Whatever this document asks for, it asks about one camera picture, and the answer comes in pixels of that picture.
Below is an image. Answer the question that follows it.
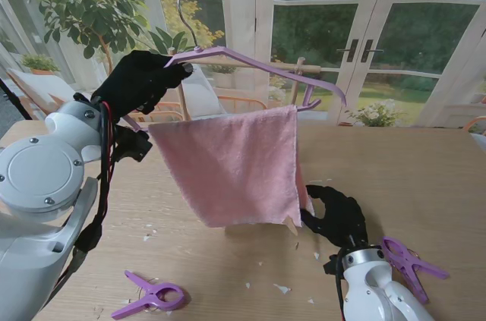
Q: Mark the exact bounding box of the wooden hanging rack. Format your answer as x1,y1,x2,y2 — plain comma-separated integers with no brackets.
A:
146,47,322,121

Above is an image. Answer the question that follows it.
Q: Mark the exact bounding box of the leafy potted tree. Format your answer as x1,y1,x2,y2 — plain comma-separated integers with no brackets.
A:
13,0,160,96

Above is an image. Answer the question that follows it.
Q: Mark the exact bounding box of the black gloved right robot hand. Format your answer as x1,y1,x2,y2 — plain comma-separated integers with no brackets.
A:
298,184,369,249

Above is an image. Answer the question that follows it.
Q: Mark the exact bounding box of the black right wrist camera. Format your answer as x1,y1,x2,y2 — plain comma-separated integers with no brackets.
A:
322,254,342,276

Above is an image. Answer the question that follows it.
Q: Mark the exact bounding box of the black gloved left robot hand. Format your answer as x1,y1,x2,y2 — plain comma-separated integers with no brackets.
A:
90,50,194,121

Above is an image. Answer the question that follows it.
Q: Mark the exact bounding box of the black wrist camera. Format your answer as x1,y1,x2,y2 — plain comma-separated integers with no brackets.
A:
322,254,342,276
113,125,153,163

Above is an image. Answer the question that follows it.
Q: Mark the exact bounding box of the pink square towel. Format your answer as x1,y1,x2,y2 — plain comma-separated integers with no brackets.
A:
147,104,316,234

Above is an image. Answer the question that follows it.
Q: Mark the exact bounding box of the dark door handle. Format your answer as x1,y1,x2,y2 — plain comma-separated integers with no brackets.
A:
336,38,360,64
360,38,384,64

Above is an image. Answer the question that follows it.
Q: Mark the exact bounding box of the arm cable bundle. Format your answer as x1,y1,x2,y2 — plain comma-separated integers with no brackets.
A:
333,252,350,321
37,96,118,310

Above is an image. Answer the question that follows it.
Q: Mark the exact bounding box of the white flowering pot plant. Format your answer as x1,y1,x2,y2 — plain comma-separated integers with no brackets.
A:
343,99,406,127

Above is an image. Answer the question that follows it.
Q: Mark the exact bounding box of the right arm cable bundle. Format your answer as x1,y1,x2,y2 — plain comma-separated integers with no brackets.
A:
333,252,350,321

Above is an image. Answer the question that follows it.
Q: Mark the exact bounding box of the purple plastic clothes peg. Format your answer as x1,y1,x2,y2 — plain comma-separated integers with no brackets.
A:
379,236,451,304
111,269,188,319

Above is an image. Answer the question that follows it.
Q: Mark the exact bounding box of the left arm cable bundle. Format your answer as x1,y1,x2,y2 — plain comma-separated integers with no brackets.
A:
37,96,118,310

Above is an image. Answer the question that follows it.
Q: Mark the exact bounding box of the white cushioned lounge chair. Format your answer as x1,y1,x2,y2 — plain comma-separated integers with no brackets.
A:
109,61,269,124
5,66,128,123

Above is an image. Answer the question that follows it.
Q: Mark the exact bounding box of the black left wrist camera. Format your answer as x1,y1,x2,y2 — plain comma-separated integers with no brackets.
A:
113,125,153,163

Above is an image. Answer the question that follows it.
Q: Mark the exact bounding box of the purple clothes hanger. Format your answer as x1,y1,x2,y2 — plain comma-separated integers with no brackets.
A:
121,0,349,133

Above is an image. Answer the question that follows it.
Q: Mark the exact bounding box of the small green pot plant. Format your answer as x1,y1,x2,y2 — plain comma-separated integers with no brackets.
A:
21,53,60,76

